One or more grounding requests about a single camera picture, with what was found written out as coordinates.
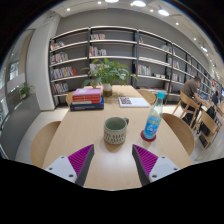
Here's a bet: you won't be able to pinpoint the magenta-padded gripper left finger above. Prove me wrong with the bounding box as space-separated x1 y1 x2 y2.
45 143 96 187

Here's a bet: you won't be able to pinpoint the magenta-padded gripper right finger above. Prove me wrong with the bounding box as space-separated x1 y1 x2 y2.
131 143 180 187

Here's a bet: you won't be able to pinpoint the clear bottle with teal cap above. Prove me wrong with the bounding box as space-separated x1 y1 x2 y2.
142 91 166 140

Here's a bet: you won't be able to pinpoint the light wooden chair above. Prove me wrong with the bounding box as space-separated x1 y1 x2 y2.
162 112 196 157
65 91 76 106
136 88 157 106
30 120 63 169

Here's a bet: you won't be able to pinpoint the grey patterned ceramic mug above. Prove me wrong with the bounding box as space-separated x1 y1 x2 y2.
103 116 130 146

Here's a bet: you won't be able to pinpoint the slatted wooden chair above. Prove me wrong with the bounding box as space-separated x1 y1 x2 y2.
172 90 202 127
194 109 222 152

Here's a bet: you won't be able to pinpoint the dark blue book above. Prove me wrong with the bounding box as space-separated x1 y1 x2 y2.
69 95 105 112

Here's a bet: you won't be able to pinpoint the white magazine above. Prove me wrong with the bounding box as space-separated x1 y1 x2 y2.
118 96 150 109

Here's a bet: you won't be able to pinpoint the red book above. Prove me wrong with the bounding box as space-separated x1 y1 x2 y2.
71 98 102 105
71 94 102 101

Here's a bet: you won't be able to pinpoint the black backpack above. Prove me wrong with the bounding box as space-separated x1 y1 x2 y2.
199 105 218 138

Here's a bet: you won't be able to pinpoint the pink book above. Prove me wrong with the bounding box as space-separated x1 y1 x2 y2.
72 87 102 97

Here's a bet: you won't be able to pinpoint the person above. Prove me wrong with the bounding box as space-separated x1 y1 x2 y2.
181 75 208 126
210 90 222 108

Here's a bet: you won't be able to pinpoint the small green potted plant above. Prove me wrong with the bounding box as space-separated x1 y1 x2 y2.
18 82 35 102

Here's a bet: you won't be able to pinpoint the green potted plant white pot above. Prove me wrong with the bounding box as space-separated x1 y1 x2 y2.
80 58 139 98

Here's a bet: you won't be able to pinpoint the grey shelf unit with books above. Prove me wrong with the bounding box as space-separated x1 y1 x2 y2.
49 25 223 108

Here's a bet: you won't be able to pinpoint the ceiling lights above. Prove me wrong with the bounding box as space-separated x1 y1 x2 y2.
64 0 209 54

